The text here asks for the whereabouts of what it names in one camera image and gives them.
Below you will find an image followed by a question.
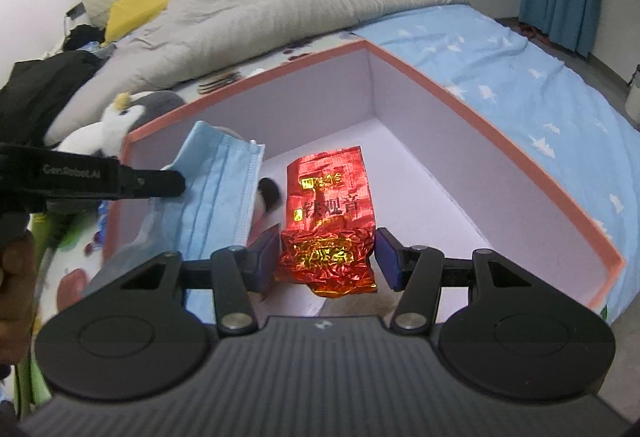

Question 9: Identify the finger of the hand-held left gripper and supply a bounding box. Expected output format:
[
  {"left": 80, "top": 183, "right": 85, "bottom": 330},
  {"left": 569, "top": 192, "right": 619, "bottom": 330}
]
[{"left": 120, "top": 161, "right": 187, "bottom": 199}]

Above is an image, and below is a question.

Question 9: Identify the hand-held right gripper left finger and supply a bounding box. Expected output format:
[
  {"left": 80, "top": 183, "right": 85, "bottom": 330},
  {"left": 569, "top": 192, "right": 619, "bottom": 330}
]
[{"left": 120, "top": 223, "right": 281, "bottom": 334}]

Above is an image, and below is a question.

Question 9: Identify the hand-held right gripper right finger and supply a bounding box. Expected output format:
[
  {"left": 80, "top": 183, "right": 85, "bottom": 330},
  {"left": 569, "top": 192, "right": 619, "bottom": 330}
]
[{"left": 375, "top": 227, "right": 532, "bottom": 334}]

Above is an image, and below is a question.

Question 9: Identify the blue face mask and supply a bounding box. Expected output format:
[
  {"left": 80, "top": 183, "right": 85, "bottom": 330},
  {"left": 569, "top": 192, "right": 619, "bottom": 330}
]
[{"left": 87, "top": 120, "right": 266, "bottom": 319}]

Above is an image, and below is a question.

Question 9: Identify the red foil packet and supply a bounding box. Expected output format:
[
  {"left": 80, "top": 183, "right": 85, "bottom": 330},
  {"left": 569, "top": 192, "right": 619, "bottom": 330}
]
[{"left": 277, "top": 146, "right": 379, "bottom": 299}]

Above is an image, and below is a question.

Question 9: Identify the orange cardboard box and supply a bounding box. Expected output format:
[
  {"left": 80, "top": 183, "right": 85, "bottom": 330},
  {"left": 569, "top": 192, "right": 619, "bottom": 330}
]
[{"left": 102, "top": 38, "right": 627, "bottom": 314}]

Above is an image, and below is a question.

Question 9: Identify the person's left hand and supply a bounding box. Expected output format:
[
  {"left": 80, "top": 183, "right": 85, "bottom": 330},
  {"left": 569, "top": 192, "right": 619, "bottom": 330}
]
[{"left": 0, "top": 233, "right": 40, "bottom": 364}]

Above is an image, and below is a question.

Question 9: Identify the small dark furry toy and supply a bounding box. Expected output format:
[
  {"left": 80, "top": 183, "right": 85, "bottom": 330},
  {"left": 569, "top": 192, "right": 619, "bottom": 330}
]
[{"left": 250, "top": 176, "right": 283, "bottom": 218}]

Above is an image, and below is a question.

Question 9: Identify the grey white penguin plush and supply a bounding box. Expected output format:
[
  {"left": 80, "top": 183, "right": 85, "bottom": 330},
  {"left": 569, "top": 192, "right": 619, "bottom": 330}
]
[{"left": 45, "top": 92, "right": 187, "bottom": 164}]

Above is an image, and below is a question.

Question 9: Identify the black clothing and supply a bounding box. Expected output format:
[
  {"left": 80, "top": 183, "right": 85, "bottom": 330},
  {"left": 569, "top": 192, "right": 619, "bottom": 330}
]
[{"left": 0, "top": 50, "right": 109, "bottom": 151}]

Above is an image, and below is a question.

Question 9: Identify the dark cloth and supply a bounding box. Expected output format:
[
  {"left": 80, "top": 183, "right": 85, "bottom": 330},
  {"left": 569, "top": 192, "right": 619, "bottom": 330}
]
[{"left": 64, "top": 24, "right": 107, "bottom": 52}]

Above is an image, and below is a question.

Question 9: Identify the yellow pillow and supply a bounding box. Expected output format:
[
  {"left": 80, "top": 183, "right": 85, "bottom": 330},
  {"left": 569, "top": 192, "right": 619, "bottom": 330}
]
[{"left": 104, "top": 0, "right": 202, "bottom": 43}]

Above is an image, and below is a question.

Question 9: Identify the grey quilt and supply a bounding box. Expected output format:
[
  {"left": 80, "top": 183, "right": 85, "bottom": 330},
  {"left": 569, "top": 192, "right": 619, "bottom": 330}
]
[{"left": 47, "top": 0, "right": 471, "bottom": 146}]

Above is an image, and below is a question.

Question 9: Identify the light blue bedsheet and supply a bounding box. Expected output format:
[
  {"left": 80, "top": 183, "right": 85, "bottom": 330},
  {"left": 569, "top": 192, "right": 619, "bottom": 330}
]
[{"left": 352, "top": 2, "right": 640, "bottom": 324}]

